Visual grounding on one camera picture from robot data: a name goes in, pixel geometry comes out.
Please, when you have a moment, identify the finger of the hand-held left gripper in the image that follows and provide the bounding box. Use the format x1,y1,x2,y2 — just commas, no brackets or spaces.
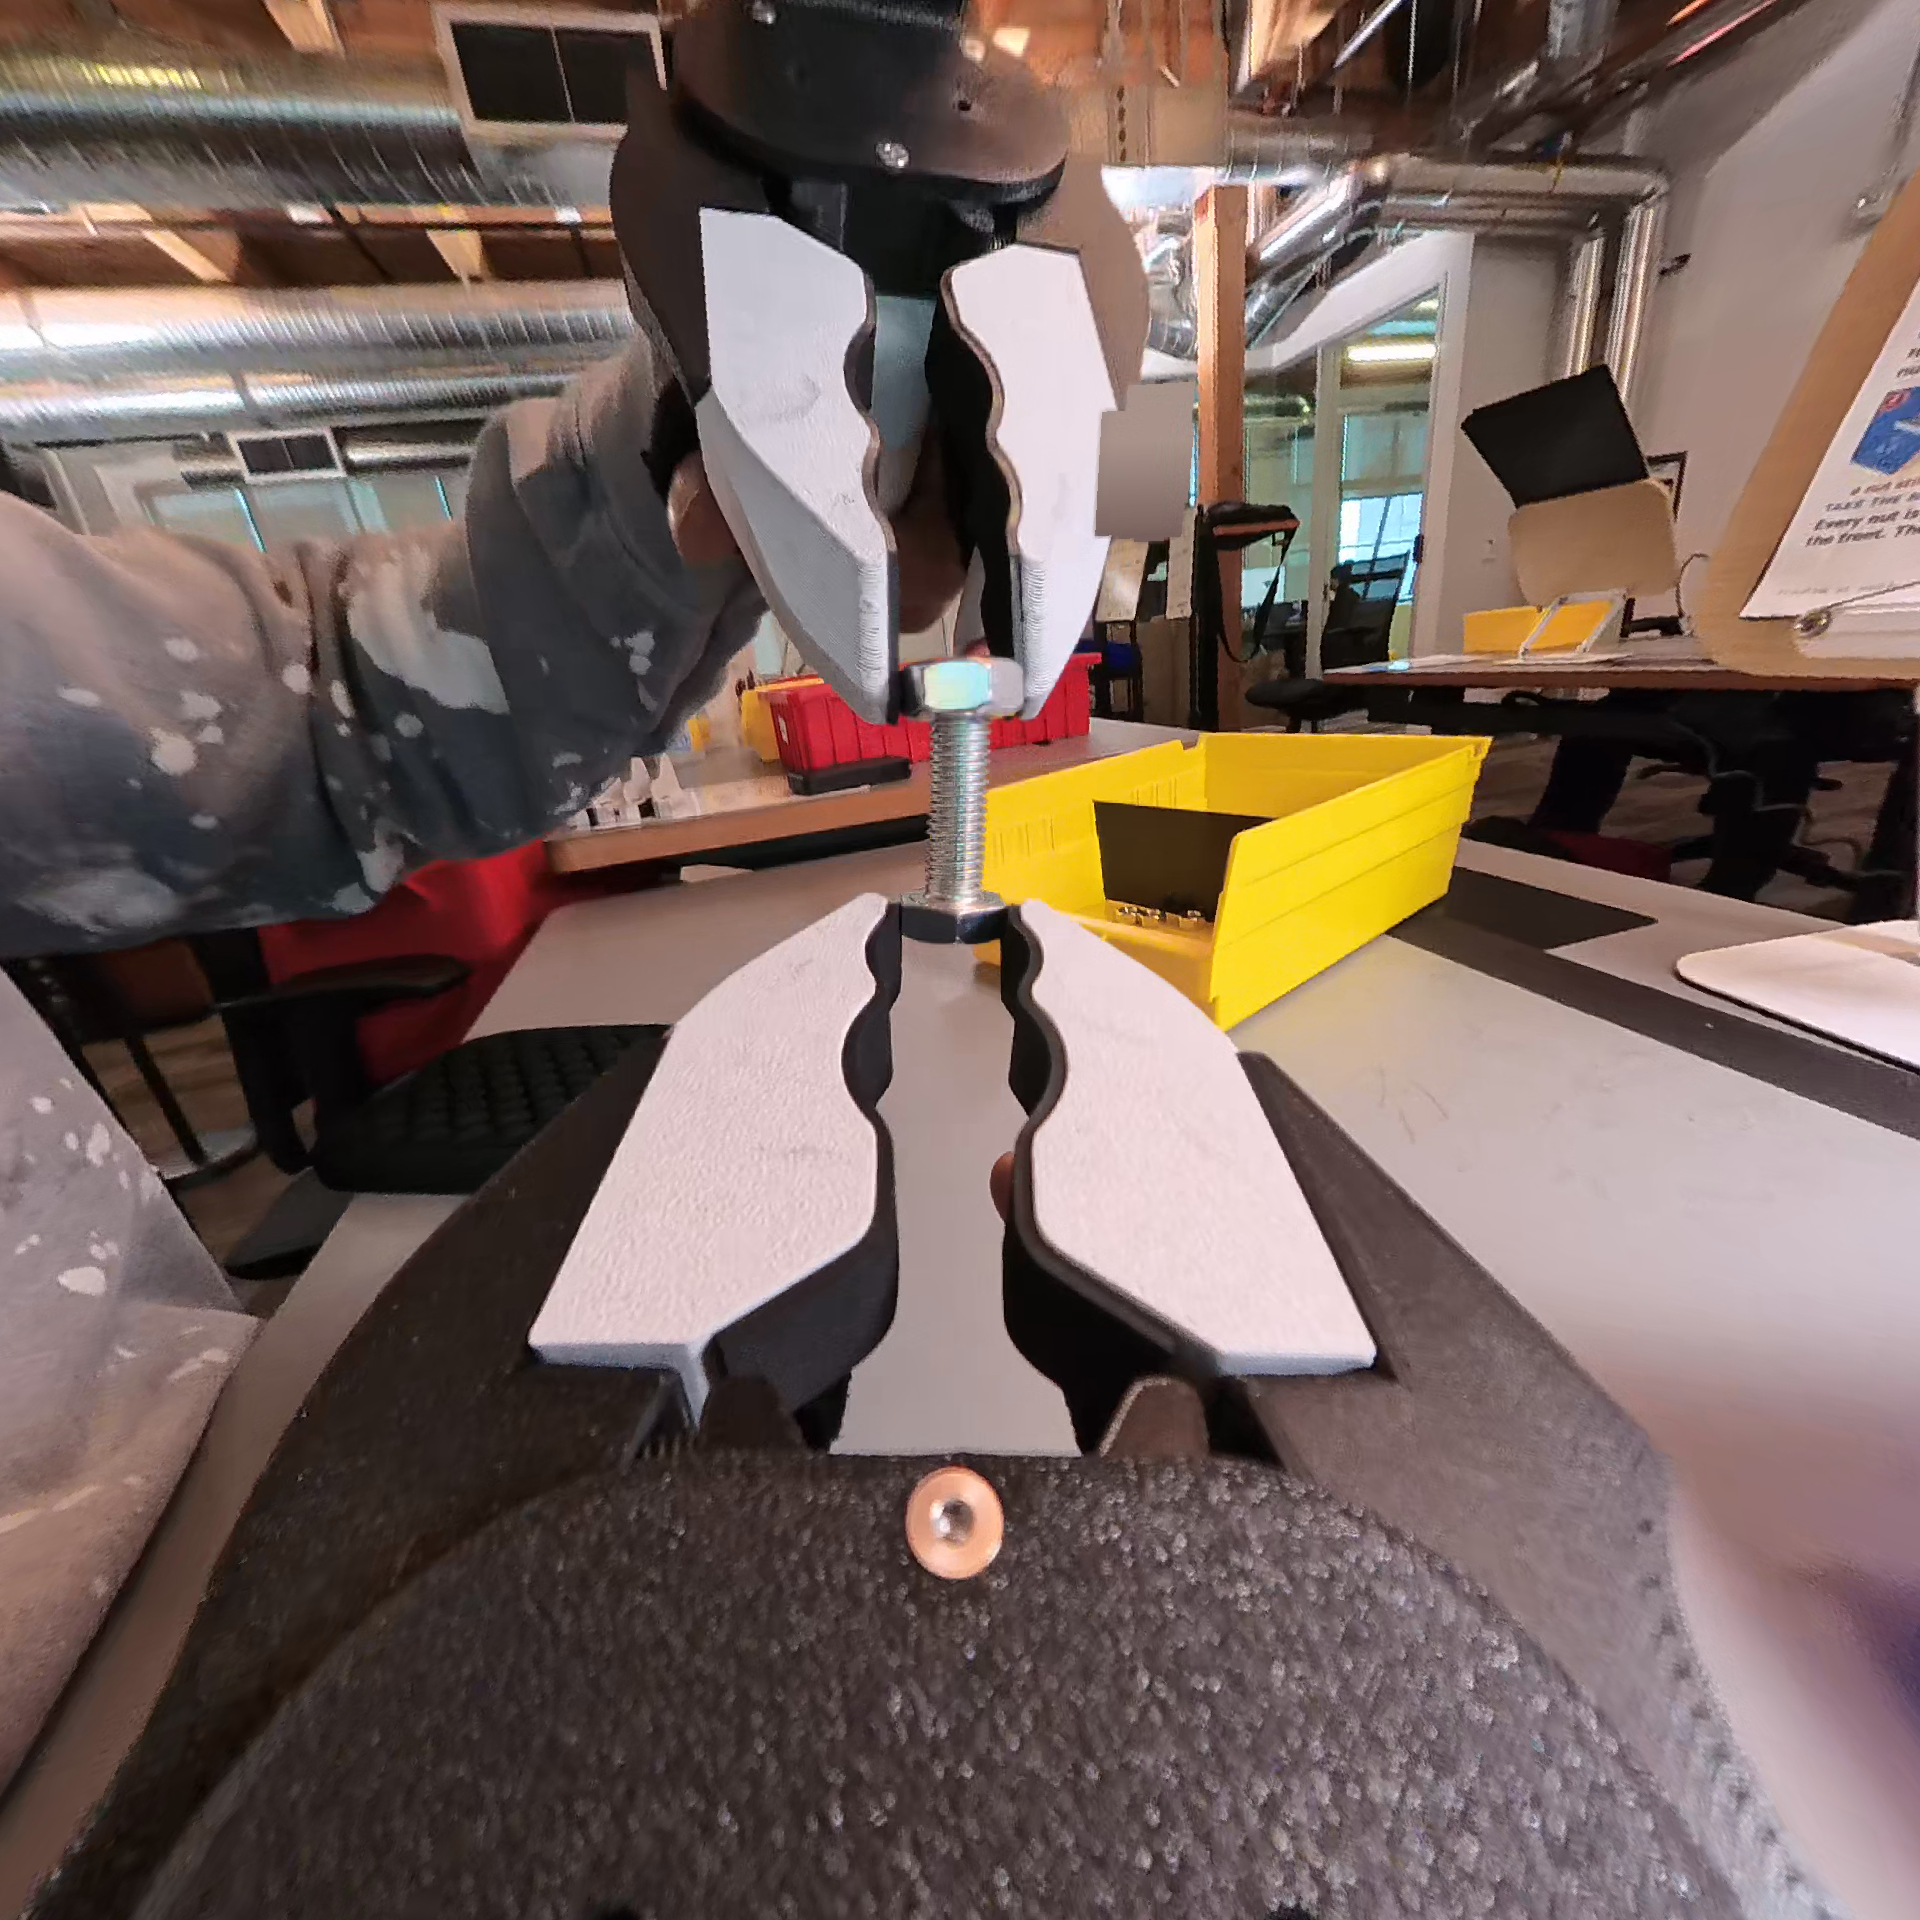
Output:
936,246,1125,695
698,211,904,729

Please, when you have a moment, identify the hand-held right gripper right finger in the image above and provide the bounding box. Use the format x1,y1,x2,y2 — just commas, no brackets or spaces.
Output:
1001,897,1380,1435

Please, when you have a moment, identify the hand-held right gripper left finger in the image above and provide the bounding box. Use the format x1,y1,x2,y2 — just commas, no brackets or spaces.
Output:
528,897,904,1423

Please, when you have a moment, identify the silver hex bolt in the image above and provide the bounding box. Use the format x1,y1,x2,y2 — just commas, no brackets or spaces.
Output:
895,708,1004,945

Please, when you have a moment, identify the yellow plastic bin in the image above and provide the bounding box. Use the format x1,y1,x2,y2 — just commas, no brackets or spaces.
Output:
976,729,1493,1035

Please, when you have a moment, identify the person's left forearm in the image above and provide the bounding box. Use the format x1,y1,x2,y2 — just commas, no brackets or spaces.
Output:
0,338,767,961

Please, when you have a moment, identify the person's left hand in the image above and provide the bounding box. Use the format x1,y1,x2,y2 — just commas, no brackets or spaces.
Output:
664,434,976,636

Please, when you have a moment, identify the black mesh cushion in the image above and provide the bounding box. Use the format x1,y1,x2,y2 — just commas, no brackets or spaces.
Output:
313,1023,669,1197

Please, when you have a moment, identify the red plastic crate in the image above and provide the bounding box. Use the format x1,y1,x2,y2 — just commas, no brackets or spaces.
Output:
780,652,1103,769

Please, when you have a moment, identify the black office chair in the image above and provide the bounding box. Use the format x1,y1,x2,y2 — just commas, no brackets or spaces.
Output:
1242,547,1417,734

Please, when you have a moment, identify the red tote bag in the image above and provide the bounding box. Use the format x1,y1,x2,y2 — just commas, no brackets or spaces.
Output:
263,839,587,1086

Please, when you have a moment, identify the rack of white printed parts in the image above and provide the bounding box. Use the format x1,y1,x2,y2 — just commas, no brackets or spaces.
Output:
578,757,707,824

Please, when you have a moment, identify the black armrest chair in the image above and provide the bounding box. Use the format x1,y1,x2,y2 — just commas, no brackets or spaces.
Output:
92,950,473,1278

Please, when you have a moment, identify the small yellow bin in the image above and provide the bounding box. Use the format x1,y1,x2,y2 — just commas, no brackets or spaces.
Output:
1463,603,1627,655

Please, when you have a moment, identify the red ottoman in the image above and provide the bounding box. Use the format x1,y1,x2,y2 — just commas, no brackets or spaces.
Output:
1530,824,1678,885

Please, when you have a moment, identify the wooden board on white stand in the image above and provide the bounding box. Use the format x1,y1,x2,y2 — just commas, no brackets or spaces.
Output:
1463,363,1680,661

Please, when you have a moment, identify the wooden office desk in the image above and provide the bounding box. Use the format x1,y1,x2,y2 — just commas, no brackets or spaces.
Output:
1319,649,1920,915

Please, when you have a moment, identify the printed instruction sheet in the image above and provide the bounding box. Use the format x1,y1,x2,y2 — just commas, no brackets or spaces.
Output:
1742,278,1920,620

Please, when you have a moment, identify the wooden support post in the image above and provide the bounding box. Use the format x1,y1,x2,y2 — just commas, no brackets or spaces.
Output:
1195,184,1256,729

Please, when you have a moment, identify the silver ventilation duct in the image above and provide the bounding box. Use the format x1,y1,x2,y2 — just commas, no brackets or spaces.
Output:
0,31,1668,439

